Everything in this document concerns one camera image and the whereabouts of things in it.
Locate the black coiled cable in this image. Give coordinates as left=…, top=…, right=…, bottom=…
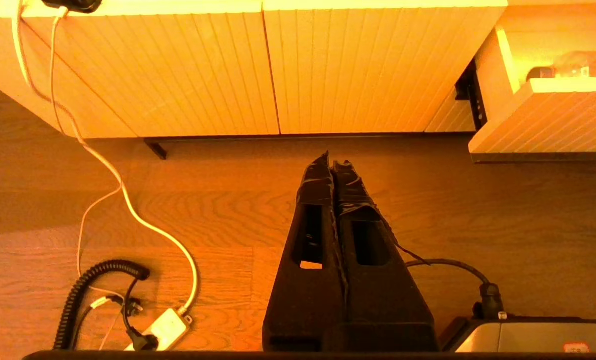
left=52, top=259, right=151, bottom=351

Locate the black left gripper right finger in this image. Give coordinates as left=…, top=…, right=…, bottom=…
left=332, top=160, right=436, bottom=326

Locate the white cabinet drawer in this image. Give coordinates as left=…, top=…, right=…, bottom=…
left=469, top=25, right=596, bottom=164

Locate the thin white cable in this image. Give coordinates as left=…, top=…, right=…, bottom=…
left=47, top=6, right=124, bottom=351

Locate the black metal bracket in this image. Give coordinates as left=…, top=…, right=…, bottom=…
left=454, top=59, right=488, bottom=132

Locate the black smartphone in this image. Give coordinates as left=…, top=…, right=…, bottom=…
left=40, top=0, right=101, bottom=13

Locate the white ribbed cabinet front panel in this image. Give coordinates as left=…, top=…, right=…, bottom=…
left=18, top=11, right=280, bottom=138
left=0, top=15, right=138, bottom=138

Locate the clear plastic water bottle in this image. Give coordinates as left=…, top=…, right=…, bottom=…
left=526, top=50, right=596, bottom=80

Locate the white low cabinet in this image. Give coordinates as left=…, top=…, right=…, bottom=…
left=0, top=0, right=596, bottom=138

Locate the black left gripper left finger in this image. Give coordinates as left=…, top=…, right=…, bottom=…
left=262, top=151, right=348, bottom=352

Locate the black cable with connector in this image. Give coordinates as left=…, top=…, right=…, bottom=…
left=405, top=258, right=504, bottom=321

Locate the black plug with cable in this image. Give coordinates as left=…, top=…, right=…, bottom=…
left=120, top=277, right=158, bottom=352

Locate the thick white cable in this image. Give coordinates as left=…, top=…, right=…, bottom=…
left=9, top=0, right=199, bottom=316

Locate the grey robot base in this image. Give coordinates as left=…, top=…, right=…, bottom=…
left=440, top=314, right=596, bottom=353

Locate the white power strip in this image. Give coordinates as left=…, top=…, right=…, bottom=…
left=124, top=307, right=192, bottom=352

